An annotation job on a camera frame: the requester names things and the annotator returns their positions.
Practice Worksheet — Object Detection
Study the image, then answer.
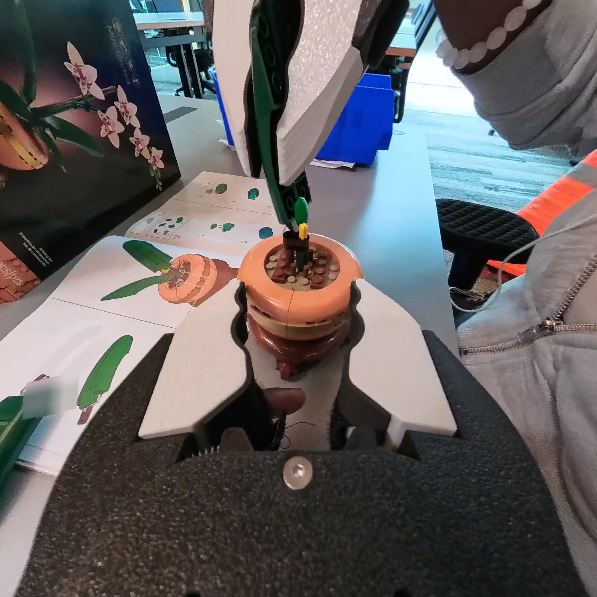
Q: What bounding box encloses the person's right hand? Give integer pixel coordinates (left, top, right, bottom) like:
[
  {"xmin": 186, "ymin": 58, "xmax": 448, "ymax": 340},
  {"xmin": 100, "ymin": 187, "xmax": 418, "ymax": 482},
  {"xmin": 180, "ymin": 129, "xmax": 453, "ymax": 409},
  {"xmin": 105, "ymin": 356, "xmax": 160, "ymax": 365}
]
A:
[{"xmin": 431, "ymin": 0, "xmax": 542, "ymax": 47}]

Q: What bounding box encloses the person's right forearm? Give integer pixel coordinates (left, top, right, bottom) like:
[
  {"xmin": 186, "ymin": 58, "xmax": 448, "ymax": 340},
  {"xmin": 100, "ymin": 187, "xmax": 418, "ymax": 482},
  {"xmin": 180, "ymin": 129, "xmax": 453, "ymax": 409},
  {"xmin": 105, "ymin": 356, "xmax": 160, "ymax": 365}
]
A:
[{"xmin": 455, "ymin": 0, "xmax": 597, "ymax": 157}]

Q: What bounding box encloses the white instruction booklet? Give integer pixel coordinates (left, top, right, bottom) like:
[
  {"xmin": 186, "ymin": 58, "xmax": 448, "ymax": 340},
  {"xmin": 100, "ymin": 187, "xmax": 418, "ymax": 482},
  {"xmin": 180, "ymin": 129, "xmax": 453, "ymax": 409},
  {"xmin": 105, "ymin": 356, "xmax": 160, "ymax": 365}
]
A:
[{"xmin": 0, "ymin": 170, "xmax": 290, "ymax": 476}]

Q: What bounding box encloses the green toy brick leaf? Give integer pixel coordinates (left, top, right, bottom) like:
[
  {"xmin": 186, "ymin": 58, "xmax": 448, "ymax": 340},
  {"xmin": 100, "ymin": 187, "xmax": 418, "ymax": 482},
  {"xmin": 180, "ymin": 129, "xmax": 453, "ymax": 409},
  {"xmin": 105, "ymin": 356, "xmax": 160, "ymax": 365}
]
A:
[
  {"xmin": 0, "ymin": 396, "xmax": 43, "ymax": 497},
  {"xmin": 248, "ymin": 0, "xmax": 312, "ymax": 231}
]

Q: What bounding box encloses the toy brick flower pot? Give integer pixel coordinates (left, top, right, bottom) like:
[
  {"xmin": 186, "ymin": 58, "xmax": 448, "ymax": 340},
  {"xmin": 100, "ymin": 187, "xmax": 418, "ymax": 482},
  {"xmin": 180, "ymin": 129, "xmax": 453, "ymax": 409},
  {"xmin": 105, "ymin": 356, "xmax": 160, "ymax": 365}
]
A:
[{"xmin": 237, "ymin": 196, "xmax": 364, "ymax": 379}]

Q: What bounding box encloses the thin white cord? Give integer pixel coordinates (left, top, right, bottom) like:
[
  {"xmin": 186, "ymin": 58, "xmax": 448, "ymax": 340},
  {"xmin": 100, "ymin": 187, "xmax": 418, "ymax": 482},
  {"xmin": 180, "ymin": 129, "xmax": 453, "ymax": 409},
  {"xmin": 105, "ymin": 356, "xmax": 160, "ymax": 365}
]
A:
[{"xmin": 449, "ymin": 215, "xmax": 597, "ymax": 314}]

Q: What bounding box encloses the person's left hand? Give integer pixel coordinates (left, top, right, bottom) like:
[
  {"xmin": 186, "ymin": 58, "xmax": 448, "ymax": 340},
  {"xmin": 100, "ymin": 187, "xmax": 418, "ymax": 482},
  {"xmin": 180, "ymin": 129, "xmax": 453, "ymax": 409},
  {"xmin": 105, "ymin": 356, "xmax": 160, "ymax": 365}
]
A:
[{"xmin": 205, "ymin": 380, "xmax": 307, "ymax": 452}]

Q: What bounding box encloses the blue plastic bin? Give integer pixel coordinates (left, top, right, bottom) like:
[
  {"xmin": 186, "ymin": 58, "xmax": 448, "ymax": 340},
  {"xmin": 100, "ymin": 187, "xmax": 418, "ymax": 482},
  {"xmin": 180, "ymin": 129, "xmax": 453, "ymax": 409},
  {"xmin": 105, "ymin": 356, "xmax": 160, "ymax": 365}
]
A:
[{"xmin": 215, "ymin": 72, "xmax": 398, "ymax": 167}]

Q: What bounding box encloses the person's grey hoodie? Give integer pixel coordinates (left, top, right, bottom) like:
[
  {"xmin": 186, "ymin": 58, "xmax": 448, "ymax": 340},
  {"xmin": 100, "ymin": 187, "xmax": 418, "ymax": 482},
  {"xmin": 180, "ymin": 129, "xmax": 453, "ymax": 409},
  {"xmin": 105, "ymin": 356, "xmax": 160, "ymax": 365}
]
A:
[{"xmin": 456, "ymin": 205, "xmax": 597, "ymax": 597}]

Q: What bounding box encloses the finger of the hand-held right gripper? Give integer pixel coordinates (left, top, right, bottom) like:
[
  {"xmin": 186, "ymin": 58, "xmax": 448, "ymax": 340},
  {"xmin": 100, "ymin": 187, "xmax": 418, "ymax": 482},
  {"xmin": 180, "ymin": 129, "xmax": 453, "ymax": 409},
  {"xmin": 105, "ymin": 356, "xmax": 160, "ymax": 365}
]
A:
[
  {"xmin": 275, "ymin": 0, "xmax": 365, "ymax": 187},
  {"xmin": 212, "ymin": 0, "xmax": 263, "ymax": 179}
]

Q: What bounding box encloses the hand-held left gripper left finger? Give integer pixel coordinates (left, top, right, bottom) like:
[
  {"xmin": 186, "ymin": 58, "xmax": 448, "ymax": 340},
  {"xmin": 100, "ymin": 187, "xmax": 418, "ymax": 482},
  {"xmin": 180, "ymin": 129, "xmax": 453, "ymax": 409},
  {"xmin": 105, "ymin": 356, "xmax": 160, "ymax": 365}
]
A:
[{"xmin": 138, "ymin": 280, "xmax": 256, "ymax": 441}]

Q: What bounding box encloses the dark orchid print box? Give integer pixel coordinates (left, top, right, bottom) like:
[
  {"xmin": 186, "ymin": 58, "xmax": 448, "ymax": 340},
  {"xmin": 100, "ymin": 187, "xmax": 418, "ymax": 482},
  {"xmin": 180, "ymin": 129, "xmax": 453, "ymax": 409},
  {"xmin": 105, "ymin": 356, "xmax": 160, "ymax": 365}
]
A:
[{"xmin": 0, "ymin": 0, "xmax": 183, "ymax": 304}]

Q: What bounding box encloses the grey desk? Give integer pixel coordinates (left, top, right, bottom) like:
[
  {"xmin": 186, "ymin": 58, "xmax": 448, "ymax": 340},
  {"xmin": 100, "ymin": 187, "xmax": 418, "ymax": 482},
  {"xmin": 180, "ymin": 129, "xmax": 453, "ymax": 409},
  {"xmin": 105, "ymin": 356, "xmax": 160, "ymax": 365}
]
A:
[{"xmin": 0, "ymin": 93, "xmax": 460, "ymax": 597}]

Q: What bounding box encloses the wooden top office desk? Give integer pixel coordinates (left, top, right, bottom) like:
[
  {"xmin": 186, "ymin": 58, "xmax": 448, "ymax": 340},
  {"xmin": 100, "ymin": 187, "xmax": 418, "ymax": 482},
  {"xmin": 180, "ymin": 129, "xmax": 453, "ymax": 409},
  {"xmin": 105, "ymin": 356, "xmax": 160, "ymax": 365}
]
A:
[{"xmin": 133, "ymin": 10, "xmax": 216, "ymax": 100}]

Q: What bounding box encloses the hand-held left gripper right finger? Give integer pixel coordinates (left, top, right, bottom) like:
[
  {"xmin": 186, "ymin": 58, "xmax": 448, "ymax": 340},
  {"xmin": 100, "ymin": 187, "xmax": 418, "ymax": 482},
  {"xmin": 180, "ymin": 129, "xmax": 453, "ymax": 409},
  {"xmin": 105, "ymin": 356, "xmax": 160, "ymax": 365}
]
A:
[{"xmin": 345, "ymin": 280, "xmax": 459, "ymax": 452}]

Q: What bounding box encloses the black chair armrest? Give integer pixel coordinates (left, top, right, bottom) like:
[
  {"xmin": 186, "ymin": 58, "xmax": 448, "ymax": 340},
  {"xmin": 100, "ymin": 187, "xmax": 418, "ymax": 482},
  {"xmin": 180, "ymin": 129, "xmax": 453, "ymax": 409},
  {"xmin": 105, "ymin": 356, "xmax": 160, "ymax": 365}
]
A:
[{"xmin": 436, "ymin": 198, "xmax": 542, "ymax": 290}]

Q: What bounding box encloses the orange traffic cone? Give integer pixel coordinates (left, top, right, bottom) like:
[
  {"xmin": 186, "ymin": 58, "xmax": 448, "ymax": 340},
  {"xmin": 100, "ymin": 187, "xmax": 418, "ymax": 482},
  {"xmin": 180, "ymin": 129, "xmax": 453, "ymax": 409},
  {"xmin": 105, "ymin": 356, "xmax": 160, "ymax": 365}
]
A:
[{"xmin": 487, "ymin": 149, "xmax": 597, "ymax": 280}]

